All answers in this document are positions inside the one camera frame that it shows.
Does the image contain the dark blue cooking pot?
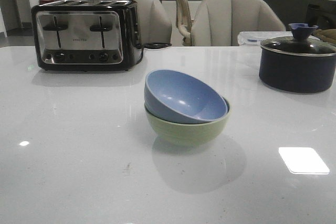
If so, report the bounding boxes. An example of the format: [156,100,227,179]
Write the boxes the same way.
[259,49,335,93]

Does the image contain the green bowl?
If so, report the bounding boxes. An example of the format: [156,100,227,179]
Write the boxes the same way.
[145,99,231,146]

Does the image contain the cream office chair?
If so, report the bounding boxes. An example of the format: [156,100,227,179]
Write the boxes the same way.
[175,0,193,46]

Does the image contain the glass pot lid blue knob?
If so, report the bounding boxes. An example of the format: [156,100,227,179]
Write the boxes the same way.
[260,23,335,57]

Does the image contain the clear plastic container blue lid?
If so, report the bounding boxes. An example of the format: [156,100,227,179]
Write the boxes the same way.
[237,31,292,46]

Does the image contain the black toaster power cord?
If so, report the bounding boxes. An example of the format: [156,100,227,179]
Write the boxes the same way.
[135,42,172,65]

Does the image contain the beige upholstered chair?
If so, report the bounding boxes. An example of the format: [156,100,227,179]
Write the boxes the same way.
[101,0,173,46]
[191,0,286,46]

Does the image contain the blue bowl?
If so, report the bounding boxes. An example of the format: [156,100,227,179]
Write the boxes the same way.
[144,69,228,124]

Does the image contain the black chrome four-slot toaster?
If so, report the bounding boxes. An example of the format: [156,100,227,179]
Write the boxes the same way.
[31,0,143,71]

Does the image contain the beige upholstered chair right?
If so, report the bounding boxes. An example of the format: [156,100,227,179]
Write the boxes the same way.
[191,0,286,46]

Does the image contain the beige upholstered chair left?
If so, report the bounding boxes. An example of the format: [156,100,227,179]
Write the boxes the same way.
[101,0,173,46]

